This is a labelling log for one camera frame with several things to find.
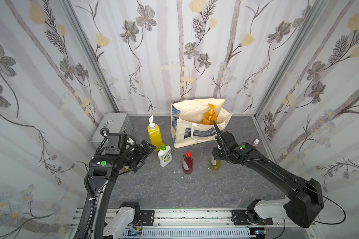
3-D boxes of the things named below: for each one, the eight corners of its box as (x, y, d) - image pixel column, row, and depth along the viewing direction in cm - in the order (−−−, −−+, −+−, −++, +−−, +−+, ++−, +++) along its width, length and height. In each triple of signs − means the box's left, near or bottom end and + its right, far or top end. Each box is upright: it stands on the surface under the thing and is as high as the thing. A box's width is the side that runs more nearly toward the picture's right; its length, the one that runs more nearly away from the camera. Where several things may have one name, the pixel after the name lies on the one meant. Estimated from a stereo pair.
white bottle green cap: (162, 167, 93) (158, 153, 79) (159, 162, 95) (155, 148, 82) (173, 161, 96) (171, 146, 82) (169, 156, 98) (167, 141, 85)
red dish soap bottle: (184, 176, 90) (184, 162, 75) (181, 167, 94) (181, 152, 79) (191, 174, 91) (193, 159, 76) (189, 166, 95) (190, 150, 80)
